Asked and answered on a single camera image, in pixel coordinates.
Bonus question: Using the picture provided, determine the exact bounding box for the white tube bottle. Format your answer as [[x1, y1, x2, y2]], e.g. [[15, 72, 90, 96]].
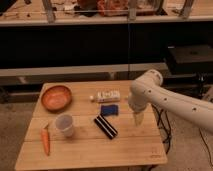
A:
[[90, 90, 120, 103]]

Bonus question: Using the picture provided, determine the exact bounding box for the black box on shelf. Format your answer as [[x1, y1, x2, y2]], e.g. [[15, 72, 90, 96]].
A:
[[165, 45, 213, 74]]

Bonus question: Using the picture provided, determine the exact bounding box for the black cable on floor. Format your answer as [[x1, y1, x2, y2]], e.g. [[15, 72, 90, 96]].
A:
[[151, 104, 173, 155]]

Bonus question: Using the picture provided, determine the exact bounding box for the black striped eraser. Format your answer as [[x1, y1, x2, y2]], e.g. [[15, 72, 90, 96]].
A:
[[94, 115, 118, 139]]

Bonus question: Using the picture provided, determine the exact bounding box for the wooden table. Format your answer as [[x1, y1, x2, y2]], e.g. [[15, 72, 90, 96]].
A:
[[15, 81, 167, 171]]

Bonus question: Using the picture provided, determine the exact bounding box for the blue sponge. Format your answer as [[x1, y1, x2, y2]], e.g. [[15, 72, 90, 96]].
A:
[[101, 105, 119, 116]]

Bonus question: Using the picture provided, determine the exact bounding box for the orange carrot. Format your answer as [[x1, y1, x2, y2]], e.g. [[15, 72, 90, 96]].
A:
[[41, 125, 50, 156]]

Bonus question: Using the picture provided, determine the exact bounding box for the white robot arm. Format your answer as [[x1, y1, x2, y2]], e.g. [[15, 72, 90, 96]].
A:
[[128, 69, 213, 133]]

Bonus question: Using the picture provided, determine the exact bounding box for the orange wooden bowl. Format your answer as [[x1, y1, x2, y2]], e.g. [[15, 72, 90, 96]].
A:
[[41, 85, 72, 111]]

